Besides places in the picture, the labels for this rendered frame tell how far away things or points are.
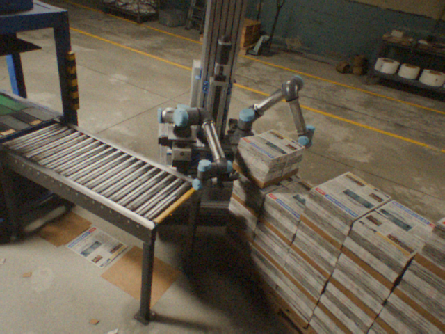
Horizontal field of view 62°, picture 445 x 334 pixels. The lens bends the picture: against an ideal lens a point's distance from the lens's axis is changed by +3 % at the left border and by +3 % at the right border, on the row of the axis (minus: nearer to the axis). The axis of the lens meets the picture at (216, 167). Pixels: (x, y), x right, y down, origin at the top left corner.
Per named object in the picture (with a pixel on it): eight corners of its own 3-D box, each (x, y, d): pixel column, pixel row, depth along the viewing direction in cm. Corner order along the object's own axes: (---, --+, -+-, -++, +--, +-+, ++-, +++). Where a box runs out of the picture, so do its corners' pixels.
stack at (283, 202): (252, 237, 316) (274, 157, 271) (372, 349, 244) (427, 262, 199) (218, 254, 294) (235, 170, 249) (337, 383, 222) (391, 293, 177)
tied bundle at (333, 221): (336, 200, 236) (348, 171, 223) (377, 228, 218) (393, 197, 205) (298, 219, 214) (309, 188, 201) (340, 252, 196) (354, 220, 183)
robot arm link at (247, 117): (234, 126, 287) (238, 110, 279) (241, 121, 297) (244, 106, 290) (248, 131, 283) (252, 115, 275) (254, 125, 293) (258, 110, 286)
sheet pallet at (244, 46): (260, 49, 859) (265, 23, 828) (245, 55, 795) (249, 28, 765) (216, 36, 901) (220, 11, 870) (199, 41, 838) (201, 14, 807)
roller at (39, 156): (90, 140, 270) (89, 135, 268) (33, 167, 234) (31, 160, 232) (84, 138, 272) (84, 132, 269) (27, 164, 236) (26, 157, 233)
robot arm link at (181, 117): (174, 122, 282) (201, 125, 233) (156, 123, 276) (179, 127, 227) (173, 106, 279) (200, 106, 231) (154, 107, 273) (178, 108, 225)
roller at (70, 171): (116, 153, 261) (116, 147, 258) (62, 182, 225) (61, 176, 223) (111, 151, 263) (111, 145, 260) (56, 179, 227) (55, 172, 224)
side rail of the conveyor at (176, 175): (202, 197, 243) (204, 183, 237) (198, 201, 239) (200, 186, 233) (60, 130, 290) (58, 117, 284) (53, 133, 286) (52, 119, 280)
